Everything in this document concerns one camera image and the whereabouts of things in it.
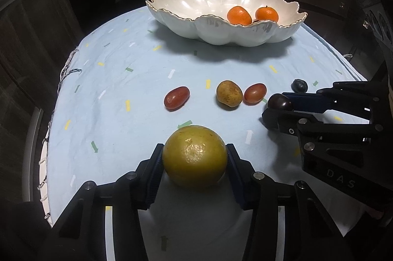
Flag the small dark blue plum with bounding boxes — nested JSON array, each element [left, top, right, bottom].
[[291, 79, 308, 93]]

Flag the yellow-green apple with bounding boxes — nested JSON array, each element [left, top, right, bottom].
[[162, 125, 228, 188]]

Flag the yellow-brown jujube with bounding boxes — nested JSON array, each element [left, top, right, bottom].
[[216, 80, 244, 109]]

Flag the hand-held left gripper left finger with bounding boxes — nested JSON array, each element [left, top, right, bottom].
[[54, 143, 166, 261]]

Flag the light blue printed tablecloth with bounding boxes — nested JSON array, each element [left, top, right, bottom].
[[38, 5, 369, 261]]

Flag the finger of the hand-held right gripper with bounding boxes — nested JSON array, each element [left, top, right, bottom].
[[262, 109, 386, 171], [282, 81, 381, 121]]

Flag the orange mandarin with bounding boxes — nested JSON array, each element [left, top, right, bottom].
[[255, 6, 279, 23], [227, 6, 253, 26]]

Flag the red oval grape tomato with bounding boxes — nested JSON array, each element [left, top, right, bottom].
[[243, 83, 267, 105], [164, 86, 190, 111]]

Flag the white scalloped bowl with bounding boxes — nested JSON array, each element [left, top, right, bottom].
[[146, 0, 308, 47]]

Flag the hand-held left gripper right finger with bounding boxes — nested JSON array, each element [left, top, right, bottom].
[[226, 144, 347, 261]]

